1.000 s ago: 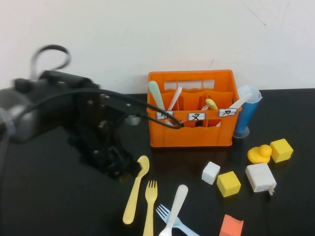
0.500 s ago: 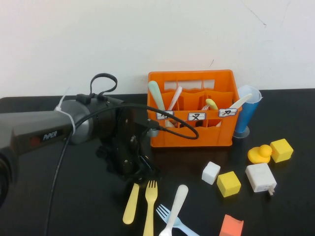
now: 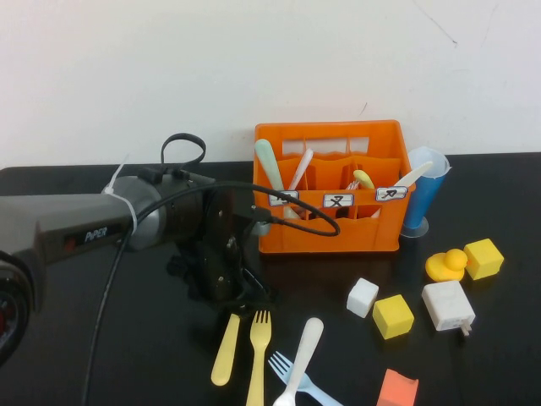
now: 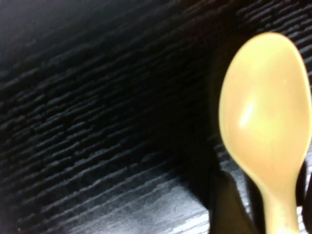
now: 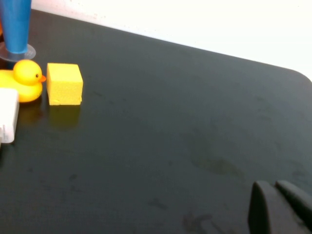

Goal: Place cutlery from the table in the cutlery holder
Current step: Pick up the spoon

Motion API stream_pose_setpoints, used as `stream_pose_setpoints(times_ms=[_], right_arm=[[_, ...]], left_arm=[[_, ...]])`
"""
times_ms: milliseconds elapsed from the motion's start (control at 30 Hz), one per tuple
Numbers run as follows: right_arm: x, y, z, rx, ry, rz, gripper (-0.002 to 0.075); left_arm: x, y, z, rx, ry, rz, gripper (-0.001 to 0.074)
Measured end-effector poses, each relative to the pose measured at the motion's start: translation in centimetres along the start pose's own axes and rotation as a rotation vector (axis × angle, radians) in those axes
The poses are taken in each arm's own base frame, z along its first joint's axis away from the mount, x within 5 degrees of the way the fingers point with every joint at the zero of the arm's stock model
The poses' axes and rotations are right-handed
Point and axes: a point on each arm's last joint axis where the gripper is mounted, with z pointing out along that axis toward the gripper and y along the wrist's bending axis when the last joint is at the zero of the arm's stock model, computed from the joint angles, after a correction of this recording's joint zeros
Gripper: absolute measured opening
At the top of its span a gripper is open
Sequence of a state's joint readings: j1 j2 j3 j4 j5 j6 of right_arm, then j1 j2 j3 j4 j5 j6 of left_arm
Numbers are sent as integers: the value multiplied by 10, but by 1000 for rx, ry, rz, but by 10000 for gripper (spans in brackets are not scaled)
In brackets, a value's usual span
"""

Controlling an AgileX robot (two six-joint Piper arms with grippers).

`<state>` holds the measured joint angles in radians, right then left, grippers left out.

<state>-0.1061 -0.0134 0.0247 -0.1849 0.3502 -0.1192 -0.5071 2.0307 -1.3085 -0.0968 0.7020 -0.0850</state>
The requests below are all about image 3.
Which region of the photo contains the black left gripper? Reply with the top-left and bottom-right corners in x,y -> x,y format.
185,244 -> 283,319

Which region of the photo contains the yellow plastic fork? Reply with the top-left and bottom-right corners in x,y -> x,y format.
245,310 -> 272,406

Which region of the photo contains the yellow plastic spoon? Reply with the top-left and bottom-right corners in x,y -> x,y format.
210,312 -> 242,387

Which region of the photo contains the orange plastic cutlery crate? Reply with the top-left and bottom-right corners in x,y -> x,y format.
254,119 -> 418,255

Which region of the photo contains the light blue plastic fork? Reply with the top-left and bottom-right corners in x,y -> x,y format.
268,350 -> 346,406

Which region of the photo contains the white foam cube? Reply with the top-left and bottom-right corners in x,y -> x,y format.
346,277 -> 380,319

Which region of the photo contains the white label with spoon character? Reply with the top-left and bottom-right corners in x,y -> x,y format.
269,190 -> 300,207

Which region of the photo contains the white label with fork character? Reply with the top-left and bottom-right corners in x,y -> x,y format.
323,193 -> 356,209

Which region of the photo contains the pale green plastic spoon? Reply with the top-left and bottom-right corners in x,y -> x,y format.
254,138 -> 302,221

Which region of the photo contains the yellow foam cube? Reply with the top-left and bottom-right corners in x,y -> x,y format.
372,294 -> 415,340
463,238 -> 505,281

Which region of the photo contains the white pink plastic utensil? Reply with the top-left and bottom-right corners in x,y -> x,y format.
289,147 -> 315,191

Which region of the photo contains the white zip tie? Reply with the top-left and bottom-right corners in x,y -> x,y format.
103,162 -> 139,238

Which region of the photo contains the salmon orange block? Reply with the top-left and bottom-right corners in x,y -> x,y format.
375,368 -> 420,406

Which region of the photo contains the white label with knife character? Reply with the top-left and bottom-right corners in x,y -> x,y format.
375,185 -> 408,202

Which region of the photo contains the white charger plug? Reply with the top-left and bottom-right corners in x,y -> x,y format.
421,279 -> 477,337

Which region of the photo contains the yellow rubber duck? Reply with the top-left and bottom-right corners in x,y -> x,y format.
424,248 -> 469,283

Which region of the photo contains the blue cone cup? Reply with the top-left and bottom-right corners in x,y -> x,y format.
399,145 -> 452,239

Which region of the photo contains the cream plastic knife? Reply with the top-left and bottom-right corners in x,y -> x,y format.
391,160 -> 434,189

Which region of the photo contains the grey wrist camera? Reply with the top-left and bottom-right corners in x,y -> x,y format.
247,217 -> 272,238

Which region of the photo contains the short black looped cable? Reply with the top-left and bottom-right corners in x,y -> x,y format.
160,133 -> 207,178

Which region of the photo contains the small yellow-green utensil handle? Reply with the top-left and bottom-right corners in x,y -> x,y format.
352,169 -> 376,190

